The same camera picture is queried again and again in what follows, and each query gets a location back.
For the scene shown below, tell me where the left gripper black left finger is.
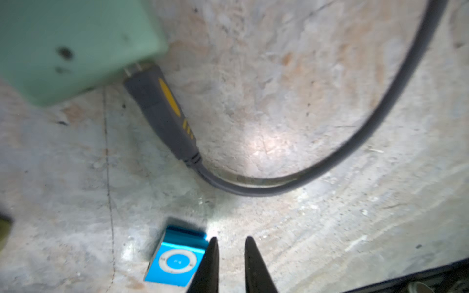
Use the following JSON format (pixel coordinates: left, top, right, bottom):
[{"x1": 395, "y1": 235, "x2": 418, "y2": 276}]
[{"x1": 187, "y1": 237, "x2": 219, "y2": 293}]

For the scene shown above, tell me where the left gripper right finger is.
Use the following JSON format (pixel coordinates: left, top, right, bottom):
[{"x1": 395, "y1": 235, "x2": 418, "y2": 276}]
[{"x1": 244, "y1": 236, "x2": 278, "y2": 293}]

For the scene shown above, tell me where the blue mp3 player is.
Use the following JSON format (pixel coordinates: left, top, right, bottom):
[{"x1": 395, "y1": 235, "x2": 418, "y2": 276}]
[{"x1": 144, "y1": 225, "x2": 209, "y2": 287}]

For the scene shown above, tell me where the grey cable of green charger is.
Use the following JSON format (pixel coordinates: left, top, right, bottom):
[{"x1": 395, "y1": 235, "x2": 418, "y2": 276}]
[{"x1": 122, "y1": 0, "x2": 449, "y2": 198}]

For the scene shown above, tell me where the green charger cube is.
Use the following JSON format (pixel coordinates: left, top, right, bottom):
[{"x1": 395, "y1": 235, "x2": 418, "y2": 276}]
[{"x1": 1, "y1": 1, "x2": 169, "y2": 106}]

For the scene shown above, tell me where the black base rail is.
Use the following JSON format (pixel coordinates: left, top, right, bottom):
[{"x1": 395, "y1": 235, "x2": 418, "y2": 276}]
[{"x1": 352, "y1": 258, "x2": 469, "y2": 293}]

